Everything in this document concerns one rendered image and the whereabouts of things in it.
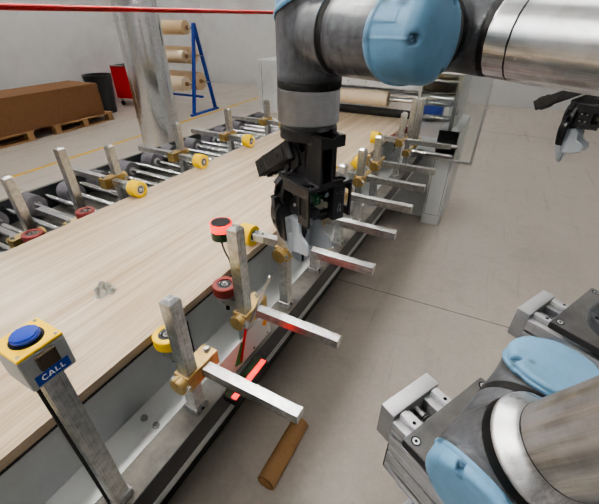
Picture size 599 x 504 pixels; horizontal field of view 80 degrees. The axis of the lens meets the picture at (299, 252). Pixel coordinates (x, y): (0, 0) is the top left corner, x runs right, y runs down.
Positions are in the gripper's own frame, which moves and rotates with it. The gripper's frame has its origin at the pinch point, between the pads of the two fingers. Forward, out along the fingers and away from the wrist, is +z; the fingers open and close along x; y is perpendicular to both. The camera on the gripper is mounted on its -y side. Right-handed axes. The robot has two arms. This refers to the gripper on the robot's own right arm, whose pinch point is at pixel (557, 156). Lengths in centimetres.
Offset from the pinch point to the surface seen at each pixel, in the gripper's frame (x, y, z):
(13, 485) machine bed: -142, -28, 57
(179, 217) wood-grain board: -76, -105, 42
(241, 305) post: -79, -37, 41
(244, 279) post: -78, -37, 32
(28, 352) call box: -123, -12, 10
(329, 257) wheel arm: -46, -37, 36
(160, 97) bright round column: 8, -429, 48
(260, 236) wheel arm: -59, -62, 36
